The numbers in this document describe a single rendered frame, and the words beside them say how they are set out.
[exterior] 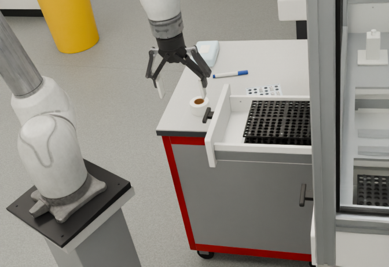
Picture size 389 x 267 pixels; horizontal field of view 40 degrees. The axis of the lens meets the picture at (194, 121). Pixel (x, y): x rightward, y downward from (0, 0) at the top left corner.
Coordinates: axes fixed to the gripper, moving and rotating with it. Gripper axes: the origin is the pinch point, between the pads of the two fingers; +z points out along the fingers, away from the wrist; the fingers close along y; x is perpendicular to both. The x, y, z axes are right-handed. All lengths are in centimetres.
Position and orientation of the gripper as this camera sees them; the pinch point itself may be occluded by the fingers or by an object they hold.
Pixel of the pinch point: (182, 92)
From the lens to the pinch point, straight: 157.3
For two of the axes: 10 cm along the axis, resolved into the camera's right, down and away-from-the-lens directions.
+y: 9.5, 0.1, -3.0
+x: 2.4, -6.2, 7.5
